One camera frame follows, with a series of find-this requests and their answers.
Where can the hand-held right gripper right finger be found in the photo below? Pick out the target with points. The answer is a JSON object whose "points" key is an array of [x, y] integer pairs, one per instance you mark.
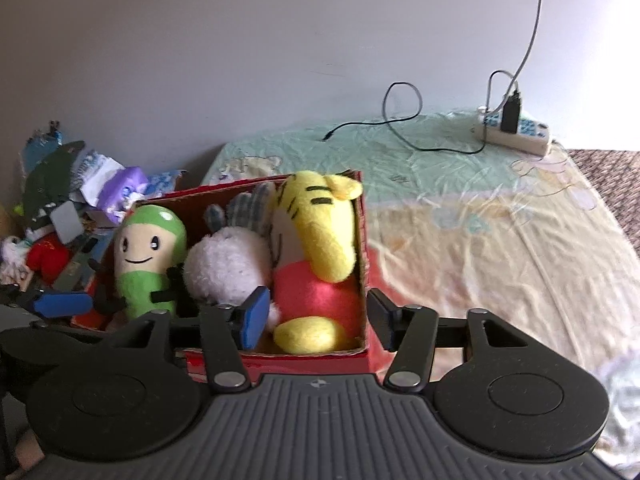
{"points": [[382, 320]]}

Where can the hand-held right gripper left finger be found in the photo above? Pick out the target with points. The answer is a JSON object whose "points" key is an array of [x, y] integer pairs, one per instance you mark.
{"points": [[252, 320]]}

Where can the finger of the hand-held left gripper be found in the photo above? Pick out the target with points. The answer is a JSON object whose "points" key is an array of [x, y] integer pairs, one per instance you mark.
{"points": [[65, 304]]}

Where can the red cardboard box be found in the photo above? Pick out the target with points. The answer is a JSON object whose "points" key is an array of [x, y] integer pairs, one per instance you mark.
{"points": [[280, 362]]}

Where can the white rabbit plush toy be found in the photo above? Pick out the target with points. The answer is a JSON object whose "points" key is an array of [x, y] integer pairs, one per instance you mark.
{"points": [[225, 265]]}

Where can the green smiling plush toy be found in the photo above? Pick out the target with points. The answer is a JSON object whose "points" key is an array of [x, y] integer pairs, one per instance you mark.
{"points": [[145, 280]]}

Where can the yellow tiger plush toy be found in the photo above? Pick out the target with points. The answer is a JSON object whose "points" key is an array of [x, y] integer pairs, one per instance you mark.
{"points": [[320, 240]]}

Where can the red cloth item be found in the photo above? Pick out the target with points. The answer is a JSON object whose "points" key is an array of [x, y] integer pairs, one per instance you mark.
{"points": [[47, 260]]}

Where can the grey flat box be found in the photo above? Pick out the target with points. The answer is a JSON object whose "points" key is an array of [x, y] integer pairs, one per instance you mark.
{"points": [[67, 220]]}

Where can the cartoon printed bedsheet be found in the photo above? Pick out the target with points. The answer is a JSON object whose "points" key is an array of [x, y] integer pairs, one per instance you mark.
{"points": [[475, 240]]}

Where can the dark green bag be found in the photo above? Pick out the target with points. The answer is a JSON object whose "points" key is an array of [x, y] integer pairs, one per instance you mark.
{"points": [[50, 180]]}

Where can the purple tissue pack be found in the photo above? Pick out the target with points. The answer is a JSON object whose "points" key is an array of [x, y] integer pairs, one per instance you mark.
{"points": [[122, 190]]}

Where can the white patterned wrapper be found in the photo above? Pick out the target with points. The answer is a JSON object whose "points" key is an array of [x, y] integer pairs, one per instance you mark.
{"points": [[97, 170]]}

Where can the blue patterned packet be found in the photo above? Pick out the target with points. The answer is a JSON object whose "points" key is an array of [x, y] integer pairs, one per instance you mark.
{"points": [[40, 147]]}

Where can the white power strip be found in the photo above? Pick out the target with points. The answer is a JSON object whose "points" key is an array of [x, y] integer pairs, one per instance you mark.
{"points": [[520, 142]]}

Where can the black power adapter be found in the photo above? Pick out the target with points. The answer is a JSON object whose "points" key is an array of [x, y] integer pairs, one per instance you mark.
{"points": [[510, 115]]}

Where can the brown patterned cloth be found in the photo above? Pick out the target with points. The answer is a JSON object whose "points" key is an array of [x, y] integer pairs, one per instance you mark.
{"points": [[615, 180]]}

